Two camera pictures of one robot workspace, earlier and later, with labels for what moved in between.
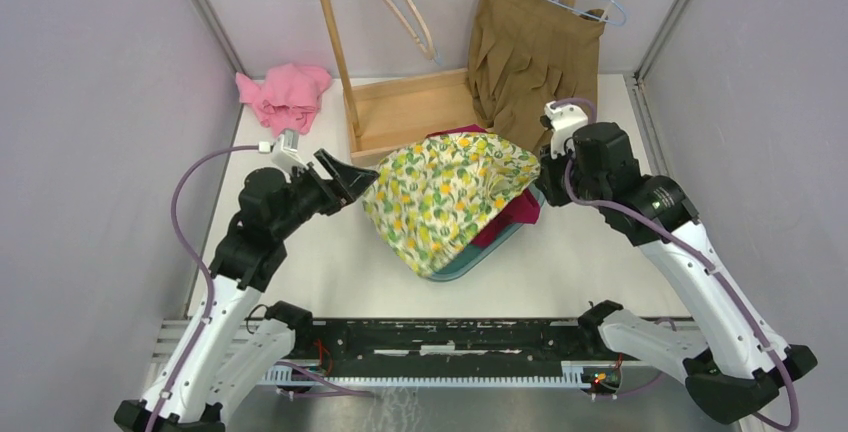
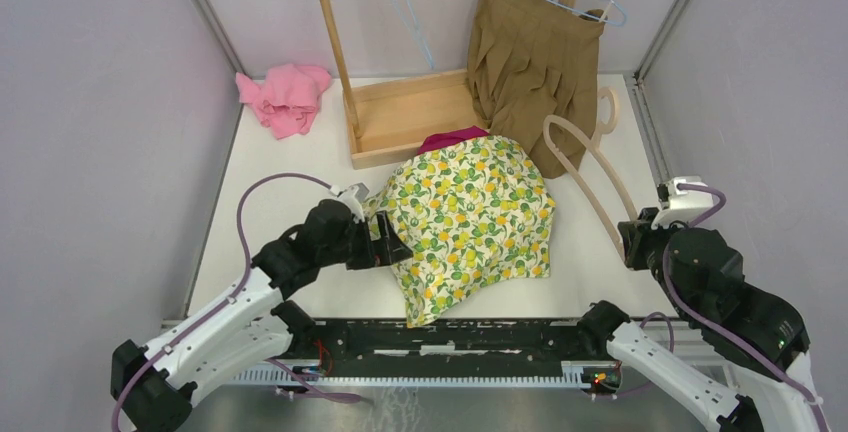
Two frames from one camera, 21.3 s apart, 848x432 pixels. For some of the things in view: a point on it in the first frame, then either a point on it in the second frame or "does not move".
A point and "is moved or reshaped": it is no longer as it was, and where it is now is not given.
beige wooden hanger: [431, 53] → [607, 116]
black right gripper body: [556, 170] → [645, 247]
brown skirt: [526, 51] does not move
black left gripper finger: [352, 182] → [396, 249]
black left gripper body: [307, 195] → [364, 253]
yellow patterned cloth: [428, 199] is moved or reshaped
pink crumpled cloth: [286, 98] does not move
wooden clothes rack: [385, 113] does not move
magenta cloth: [524, 208] → [438, 140]
